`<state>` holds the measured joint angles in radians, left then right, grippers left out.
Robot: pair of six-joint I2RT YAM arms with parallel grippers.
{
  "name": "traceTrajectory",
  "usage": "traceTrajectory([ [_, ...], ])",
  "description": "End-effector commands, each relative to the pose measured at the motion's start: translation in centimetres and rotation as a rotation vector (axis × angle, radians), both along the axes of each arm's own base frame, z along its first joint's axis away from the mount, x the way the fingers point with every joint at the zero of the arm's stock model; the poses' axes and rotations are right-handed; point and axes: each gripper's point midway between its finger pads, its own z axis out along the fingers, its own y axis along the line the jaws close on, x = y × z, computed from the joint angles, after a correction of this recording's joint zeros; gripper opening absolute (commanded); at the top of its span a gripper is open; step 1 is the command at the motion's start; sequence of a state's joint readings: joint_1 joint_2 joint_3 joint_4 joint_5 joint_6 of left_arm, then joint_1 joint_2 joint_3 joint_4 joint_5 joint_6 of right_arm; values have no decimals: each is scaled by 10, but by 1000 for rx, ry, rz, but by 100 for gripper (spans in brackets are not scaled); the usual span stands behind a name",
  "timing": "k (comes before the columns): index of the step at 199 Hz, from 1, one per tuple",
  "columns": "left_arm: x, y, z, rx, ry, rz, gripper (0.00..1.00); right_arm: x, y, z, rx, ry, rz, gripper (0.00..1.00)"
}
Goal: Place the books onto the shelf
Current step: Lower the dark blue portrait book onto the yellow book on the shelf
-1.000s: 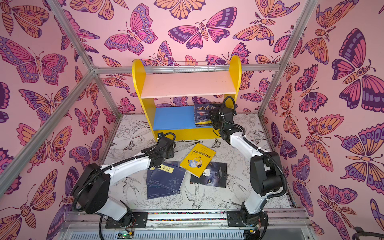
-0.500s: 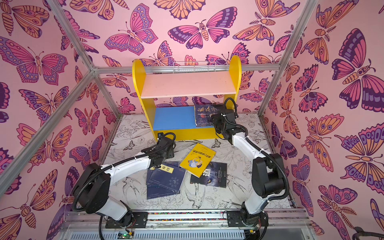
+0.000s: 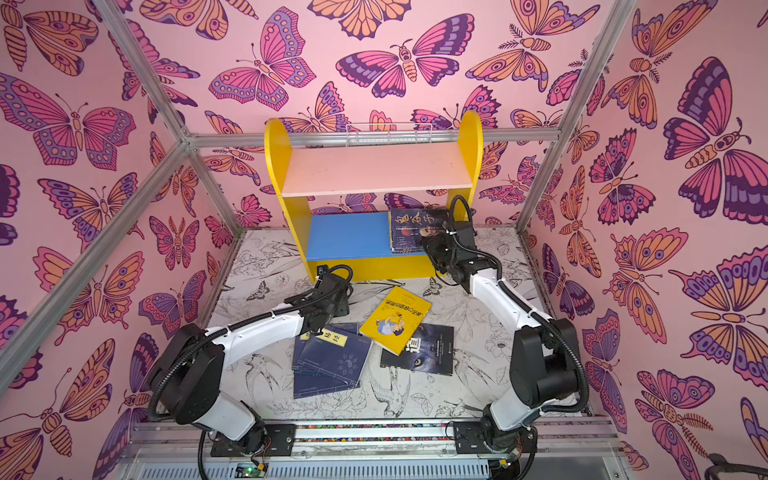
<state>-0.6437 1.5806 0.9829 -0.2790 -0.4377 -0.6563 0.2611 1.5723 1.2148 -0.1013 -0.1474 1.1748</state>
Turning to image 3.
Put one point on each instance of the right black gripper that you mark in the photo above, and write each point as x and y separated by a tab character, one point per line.
437	238

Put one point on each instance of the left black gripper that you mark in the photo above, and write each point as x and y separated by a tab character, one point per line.
344	307

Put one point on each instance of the purple book gold characters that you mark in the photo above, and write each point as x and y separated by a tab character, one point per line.
410	226

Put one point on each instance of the yellow cartoon book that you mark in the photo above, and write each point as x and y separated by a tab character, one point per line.
395	320

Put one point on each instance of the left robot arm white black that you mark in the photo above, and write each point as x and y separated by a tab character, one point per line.
185	380

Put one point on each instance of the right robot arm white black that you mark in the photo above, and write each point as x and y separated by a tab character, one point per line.
546	373

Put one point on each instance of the navy book yellow label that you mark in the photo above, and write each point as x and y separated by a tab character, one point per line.
335	354

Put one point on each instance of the navy book underneath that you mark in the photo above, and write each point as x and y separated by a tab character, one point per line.
310	383

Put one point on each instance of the yellow pink blue bookshelf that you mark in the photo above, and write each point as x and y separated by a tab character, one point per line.
373	162

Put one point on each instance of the black wolf eye book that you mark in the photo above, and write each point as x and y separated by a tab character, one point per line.
430	350

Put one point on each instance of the small green circuit board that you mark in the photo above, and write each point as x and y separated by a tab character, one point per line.
251	471

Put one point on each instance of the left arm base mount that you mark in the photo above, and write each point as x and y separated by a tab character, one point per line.
271	440

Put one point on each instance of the white slotted cable duct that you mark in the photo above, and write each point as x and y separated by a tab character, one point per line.
400	469

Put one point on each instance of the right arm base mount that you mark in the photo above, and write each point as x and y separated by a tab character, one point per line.
480	437

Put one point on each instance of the aluminium front rail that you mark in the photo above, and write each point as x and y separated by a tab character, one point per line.
426	438

